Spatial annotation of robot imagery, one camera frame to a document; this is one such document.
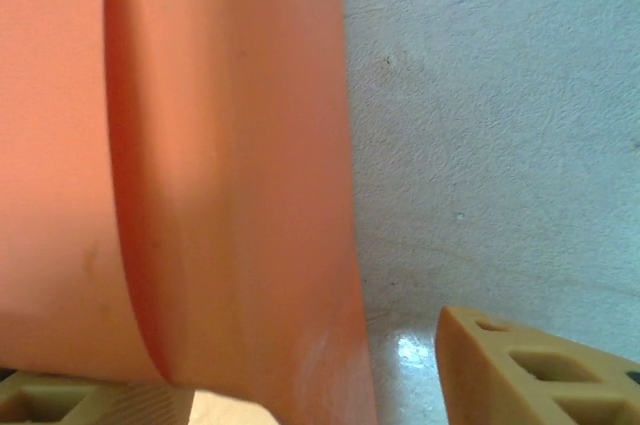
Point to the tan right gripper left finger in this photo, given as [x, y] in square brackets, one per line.
[100, 405]

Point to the orange cloth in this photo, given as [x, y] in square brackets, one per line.
[200, 145]

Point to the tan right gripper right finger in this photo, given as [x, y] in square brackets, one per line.
[480, 375]

